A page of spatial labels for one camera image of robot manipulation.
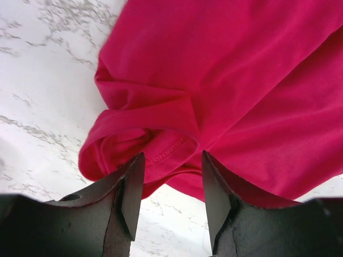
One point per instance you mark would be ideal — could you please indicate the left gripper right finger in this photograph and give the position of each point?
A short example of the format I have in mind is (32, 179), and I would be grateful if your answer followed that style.
(245, 220)

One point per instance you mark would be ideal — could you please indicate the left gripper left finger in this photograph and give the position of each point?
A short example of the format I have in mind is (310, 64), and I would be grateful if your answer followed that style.
(99, 220)

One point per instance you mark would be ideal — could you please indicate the red t shirt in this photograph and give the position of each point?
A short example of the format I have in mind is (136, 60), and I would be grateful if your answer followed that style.
(258, 84)

